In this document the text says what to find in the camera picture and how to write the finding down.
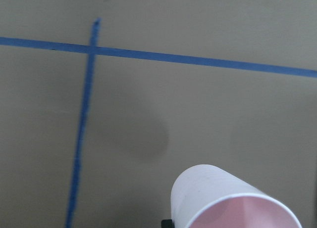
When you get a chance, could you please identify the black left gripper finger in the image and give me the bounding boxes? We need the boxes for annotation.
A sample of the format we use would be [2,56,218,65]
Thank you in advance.
[160,219,173,228]

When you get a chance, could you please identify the pink plastic cup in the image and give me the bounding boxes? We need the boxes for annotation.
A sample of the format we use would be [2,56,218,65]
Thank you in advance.
[170,164,302,228]

